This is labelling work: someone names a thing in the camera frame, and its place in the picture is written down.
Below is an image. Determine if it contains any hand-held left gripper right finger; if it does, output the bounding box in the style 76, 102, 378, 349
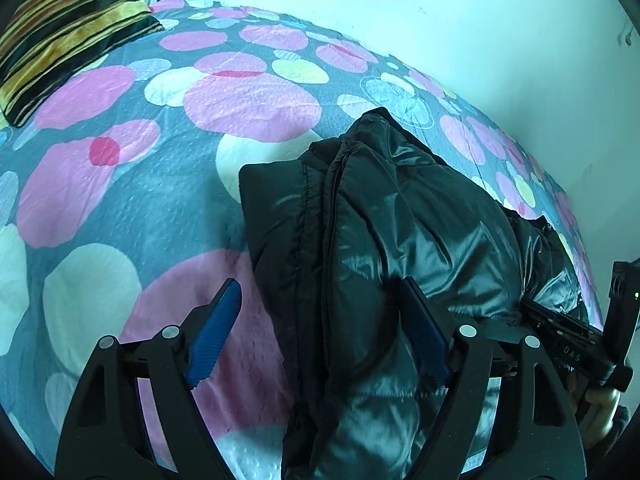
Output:
400, 276, 588, 480

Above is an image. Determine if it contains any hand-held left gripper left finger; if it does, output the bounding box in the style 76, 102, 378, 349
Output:
55, 278, 243, 480

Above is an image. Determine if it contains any black puffer jacket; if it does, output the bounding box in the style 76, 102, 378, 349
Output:
238, 107, 596, 480

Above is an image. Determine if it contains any person's right hand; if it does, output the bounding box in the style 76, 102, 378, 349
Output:
579, 384, 625, 445

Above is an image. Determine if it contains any dotted grey bedspread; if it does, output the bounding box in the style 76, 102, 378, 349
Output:
0, 0, 607, 480

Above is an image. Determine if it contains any striped black gold pillow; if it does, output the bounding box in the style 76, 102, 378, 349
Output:
0, 0, 166, 128

